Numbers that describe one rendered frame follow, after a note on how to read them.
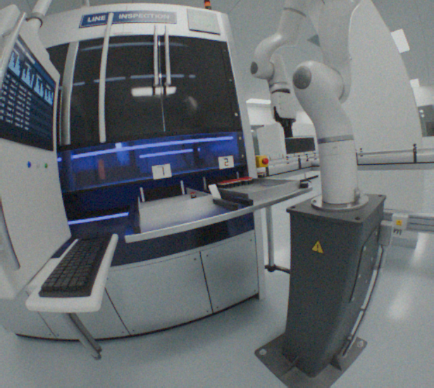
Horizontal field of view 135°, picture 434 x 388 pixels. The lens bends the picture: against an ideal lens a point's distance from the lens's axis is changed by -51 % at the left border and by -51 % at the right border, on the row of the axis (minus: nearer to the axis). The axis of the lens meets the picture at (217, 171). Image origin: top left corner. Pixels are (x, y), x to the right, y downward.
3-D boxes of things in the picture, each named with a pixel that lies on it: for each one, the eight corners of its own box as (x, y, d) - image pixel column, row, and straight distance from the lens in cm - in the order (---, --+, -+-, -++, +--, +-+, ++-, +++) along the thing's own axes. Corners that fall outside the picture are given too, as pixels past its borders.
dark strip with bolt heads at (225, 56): (239, 163, 102) (219, 41, 128) (246, 163, 105) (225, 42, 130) (240, 163, 101) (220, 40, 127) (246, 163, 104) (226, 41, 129)
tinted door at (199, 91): (165, 131, 91) (159, 36, 118) (240, 127, 107) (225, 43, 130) (165, 131, 90) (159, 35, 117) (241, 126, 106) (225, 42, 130)
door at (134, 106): (70, 144, 95) (79, 41, 121) (164, 131, 91) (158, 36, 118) (70, 144, 94) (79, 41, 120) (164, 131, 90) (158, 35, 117)
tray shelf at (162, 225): (130, 208, 96) (129, 204, 95) (249, 184, 115) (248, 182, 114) (125, 243, 50) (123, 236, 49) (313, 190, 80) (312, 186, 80)
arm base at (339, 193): (375, 196, 67) (372, 138, 64) (354, 215, 49) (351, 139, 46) (330, 193, 74) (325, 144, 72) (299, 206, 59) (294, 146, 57)
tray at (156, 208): (139, 203, 95) (138, 196, 95) (187, 194, 98) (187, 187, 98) (141, 219, 62) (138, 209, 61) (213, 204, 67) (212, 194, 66)
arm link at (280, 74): (277, 80, 69) (294, 84, 75) (269, 50, 75) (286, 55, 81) (263, 88, 74) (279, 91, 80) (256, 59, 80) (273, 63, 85)
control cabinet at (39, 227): (41, 239, 101) (32, 77, 112) (74, 236, 91) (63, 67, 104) (-26, 296, 68) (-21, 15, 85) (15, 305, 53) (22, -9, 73)
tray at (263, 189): (209, 193, 90) (208, 186, 90) (253, 184, 103) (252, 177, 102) (249, 203, 61) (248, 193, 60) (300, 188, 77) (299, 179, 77)
